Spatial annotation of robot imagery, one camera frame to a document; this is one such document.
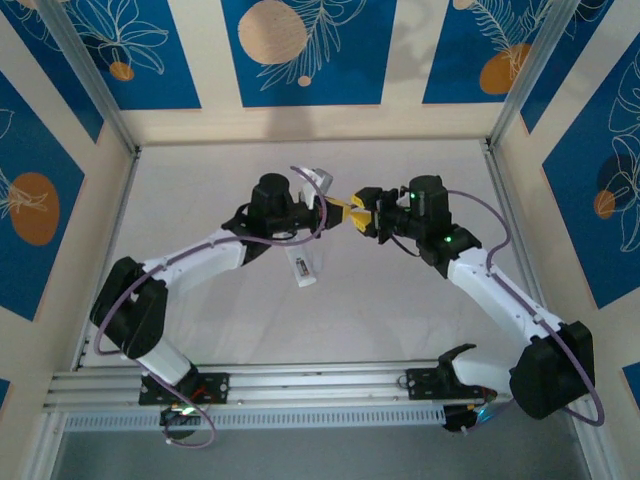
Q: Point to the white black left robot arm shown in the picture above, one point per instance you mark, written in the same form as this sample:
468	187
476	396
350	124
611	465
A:
200	255

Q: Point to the aluminium frame post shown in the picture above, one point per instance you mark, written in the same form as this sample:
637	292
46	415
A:
540	75
92	75

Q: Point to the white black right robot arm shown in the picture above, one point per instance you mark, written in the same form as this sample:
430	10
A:
500	295

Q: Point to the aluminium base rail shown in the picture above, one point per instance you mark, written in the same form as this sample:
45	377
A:
320	385

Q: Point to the aluminium frame leg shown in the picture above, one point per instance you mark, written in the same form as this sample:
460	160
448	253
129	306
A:
592	445
42	450

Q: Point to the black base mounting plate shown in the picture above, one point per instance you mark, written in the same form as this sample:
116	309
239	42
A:
422	382
215	387

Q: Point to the aluminium side rail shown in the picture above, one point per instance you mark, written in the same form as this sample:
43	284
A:
120	220
505	200

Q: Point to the controller board with green light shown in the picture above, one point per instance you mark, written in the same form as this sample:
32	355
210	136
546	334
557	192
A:
457	417
180	415

